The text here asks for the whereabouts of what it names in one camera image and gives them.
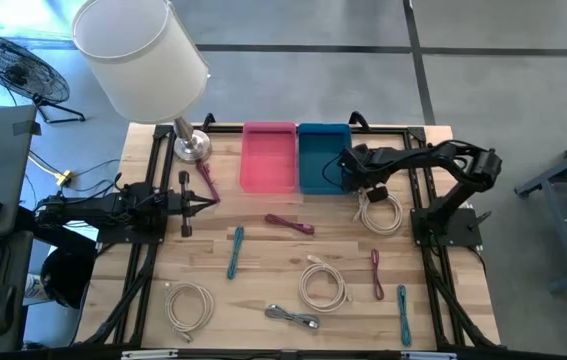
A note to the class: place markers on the black round seat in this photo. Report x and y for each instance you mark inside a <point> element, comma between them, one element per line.
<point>65,277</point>

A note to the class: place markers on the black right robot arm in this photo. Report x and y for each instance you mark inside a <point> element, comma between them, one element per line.
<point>478,167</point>

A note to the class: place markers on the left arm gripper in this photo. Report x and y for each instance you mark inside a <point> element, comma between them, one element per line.
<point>186,202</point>

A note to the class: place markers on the pink plastic bin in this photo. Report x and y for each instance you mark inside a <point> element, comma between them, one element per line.
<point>268,165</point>

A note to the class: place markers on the blue-grey metal stand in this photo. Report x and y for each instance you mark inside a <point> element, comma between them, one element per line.
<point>560,225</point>

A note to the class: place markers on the white printed container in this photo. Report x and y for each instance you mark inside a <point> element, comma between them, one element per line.
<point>35,290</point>

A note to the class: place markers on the yellow power plug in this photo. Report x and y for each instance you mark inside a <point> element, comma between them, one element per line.
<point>65,177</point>

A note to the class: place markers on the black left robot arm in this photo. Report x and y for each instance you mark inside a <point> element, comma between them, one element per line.
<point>103,205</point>

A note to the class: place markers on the black aluminium table frame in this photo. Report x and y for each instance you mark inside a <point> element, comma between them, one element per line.
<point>417,134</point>

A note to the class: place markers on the black front crossbar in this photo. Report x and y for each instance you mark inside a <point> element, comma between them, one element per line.
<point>283,356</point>

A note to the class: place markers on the table lamp with white shade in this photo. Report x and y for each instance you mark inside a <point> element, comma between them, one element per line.
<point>138,60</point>

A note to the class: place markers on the blue plastic bin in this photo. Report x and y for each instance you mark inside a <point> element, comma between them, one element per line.
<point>315,160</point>

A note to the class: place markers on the white strip on crossbar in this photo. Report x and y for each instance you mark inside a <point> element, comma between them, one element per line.
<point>428,356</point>
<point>148,354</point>

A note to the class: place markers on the black tape strip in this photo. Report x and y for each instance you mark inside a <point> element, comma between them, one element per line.
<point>25,128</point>

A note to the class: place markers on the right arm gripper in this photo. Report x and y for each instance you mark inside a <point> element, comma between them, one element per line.
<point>358,162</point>

